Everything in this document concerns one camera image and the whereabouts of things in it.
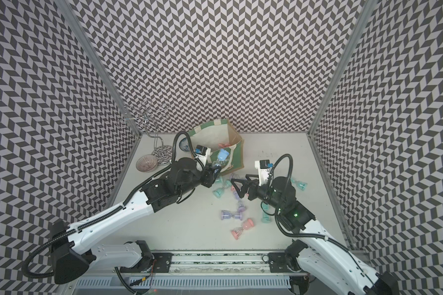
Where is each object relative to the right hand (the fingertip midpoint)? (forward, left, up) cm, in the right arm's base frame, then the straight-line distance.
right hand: (239, 182), depth 71 cm
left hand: (+5, +9, +3) cm, 11 cm away
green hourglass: (-6, -12, -21) cm, 25 cm away
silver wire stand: (+30, +43, +8) cm, 53 cm away
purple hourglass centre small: (-2, -1, -20) cm, 20 cm away
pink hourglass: (+34, +9, -17) cm, 39 cm away
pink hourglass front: (-9, -4, -22) cm, 24 cm away
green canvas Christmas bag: (+18, +5, 0) cm, 18 cm away
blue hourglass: (+8, +6, +7) cm, 12 cm away
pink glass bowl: (+24, +51, -20) cm, 60 cm away
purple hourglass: (-5, +5, -20) cm, 22 cm away
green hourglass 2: (+6, +9, -19) cm, 22 cm away
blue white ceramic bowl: (+36, +32, -19) cm, 52 cm away
